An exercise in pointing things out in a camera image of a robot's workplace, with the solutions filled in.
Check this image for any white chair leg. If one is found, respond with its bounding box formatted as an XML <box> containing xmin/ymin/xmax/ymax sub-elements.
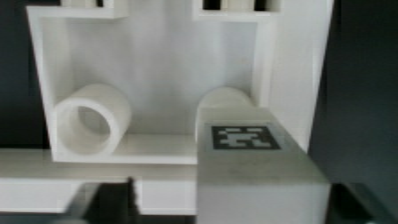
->
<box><xmin>194</xmin><ymin>106</ymin><xmax>330</xmax><ymax>224</ymax></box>

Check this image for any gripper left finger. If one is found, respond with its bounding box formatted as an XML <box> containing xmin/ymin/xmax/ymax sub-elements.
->
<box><xmin>60</xmin><ymin>178</ymin><xmax>140</xmax><ymax>224</ymax></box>

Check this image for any white fence bar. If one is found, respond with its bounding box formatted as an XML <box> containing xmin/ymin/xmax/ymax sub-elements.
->
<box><xmin>268</xmin><ymin>0</ymin><xmax>334</xmax><ymax>149</ymax></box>
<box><xmin>0</xmin><ymin>148</ymin><xmax>201</xmax><ymax>216</ymax></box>

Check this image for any white right fence bar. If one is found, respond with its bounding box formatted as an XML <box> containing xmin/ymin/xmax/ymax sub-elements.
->
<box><xmin>268</xmin><ymin>0</ymin><xmax>334</xmax><ymax>149</ymax></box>

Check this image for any white chair seat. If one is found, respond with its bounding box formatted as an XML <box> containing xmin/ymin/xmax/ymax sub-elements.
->
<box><xmin>27</xmin><ymin>0</ymin><xmax>275</xmax><ymax>164</ymax></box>

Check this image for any white front fence bar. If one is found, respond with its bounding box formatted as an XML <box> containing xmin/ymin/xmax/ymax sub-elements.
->
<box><xmin>0</xmin><ymin>148</ymin><xmax>201</xmax><ymax>216</ymax></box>

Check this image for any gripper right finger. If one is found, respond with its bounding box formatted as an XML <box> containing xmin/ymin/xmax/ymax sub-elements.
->
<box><xmin>325</xmin><ymin>183</ymin><xmax>398</xmax><ymax>224</ymax></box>

